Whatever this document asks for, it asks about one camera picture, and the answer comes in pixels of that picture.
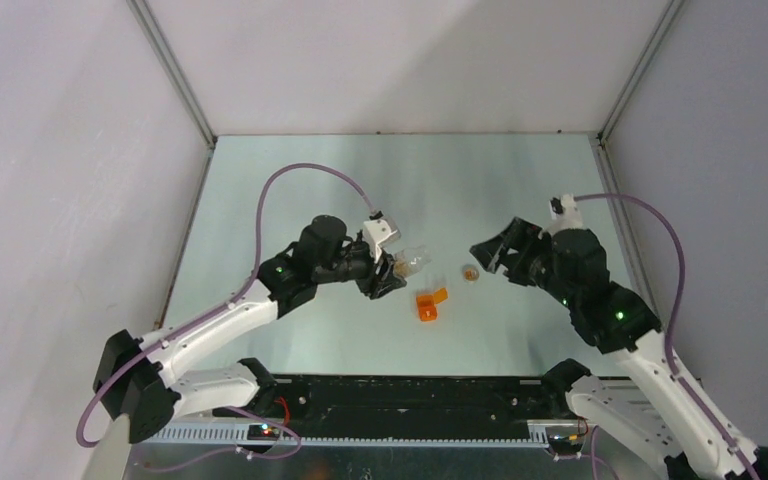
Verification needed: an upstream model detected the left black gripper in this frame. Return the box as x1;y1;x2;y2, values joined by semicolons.
314;235;406;300

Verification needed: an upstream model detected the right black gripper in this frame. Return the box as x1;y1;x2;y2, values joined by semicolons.
470;216;578;309

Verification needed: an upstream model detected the amber glass pill bottle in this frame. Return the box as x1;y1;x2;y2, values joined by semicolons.
393;245;431;278

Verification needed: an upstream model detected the orange pill organizer box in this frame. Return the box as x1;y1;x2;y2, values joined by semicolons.
415;287;448;322

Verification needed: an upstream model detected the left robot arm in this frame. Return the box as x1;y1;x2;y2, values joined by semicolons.
93;213;406;444

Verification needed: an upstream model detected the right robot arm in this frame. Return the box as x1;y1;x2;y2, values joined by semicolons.
470;218;768;479

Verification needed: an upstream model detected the left circuit board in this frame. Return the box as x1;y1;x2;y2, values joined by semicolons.
246;423;282;442

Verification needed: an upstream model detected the circuit board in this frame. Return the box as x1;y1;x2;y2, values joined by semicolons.
246;423;282;442
546;432;589;457

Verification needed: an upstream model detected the right circuit board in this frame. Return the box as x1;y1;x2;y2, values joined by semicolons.
546;432;589;457

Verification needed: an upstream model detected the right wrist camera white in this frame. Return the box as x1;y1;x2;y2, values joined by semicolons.
546;194;584;236

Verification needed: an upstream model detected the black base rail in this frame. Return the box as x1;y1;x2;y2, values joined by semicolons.
248;374;596;443

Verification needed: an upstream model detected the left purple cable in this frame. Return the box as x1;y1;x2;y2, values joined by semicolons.
75;162;375;449

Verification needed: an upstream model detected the purple cable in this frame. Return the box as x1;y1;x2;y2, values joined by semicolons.
572;193;763;480
75;162;375;449

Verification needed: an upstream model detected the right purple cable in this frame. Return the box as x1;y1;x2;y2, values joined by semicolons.
572;193;763;480

